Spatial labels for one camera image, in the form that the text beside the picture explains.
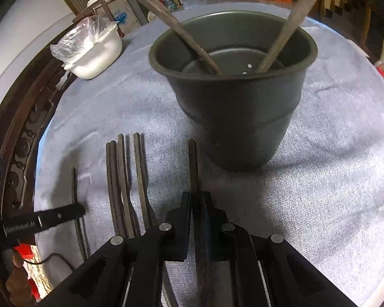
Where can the white bowl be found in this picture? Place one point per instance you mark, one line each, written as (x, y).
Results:
(96, 60)

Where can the blue cloth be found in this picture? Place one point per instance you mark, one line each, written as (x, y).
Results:
(38, 153)

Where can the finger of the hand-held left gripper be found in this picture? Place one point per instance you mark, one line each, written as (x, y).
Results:
(51, 218)

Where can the white printed cardboard box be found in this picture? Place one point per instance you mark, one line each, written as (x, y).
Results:
(121, 9)

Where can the clear plastic bag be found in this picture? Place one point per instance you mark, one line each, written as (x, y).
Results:
(73, 38)

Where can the grey cloth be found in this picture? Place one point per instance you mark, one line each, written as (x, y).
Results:
(323, 166)

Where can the person's left hand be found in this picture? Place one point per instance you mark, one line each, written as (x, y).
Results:
(17, 278)

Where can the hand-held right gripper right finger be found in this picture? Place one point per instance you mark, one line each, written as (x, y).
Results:
(217, 236)

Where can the dark wooden chair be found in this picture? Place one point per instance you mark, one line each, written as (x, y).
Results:
(110, 16)

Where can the dark wooden chopstick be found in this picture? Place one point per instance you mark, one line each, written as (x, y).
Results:
(179, 32)
(115, 179)
(141, 172)
(123, 172)
(291, 22)
(193, 166)
(110, 179)
(74, 188)

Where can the carved wooden table rim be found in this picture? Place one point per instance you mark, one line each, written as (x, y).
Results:
(22, 128)

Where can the blue water jug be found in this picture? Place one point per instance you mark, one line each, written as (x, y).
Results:
(171, 2)

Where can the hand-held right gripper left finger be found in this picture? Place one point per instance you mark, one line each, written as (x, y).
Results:
(184, 230)

